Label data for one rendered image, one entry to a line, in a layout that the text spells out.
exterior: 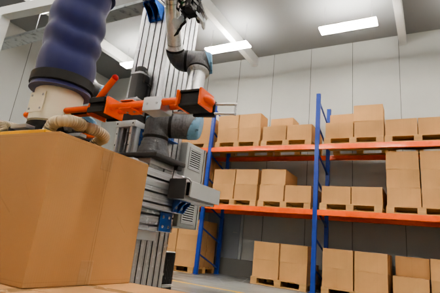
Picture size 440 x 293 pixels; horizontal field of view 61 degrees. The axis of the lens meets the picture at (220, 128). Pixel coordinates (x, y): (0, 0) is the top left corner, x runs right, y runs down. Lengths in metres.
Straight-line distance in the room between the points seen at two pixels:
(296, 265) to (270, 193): 1.59
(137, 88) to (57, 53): 0.67
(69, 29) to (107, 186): 0.60
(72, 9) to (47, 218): 0.79
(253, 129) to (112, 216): 8.01
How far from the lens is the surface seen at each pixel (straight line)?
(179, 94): 1.09
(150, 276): 2.01
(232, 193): 8.97
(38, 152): 1.14
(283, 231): 9.75
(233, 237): 10.21
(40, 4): 5.02
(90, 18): 1.54
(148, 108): 1.14
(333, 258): 8.09
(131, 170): 1.31
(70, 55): 1.46
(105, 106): 1.25
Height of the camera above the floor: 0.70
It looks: 17 degrees up
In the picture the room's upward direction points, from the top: 6 degrees clockwise
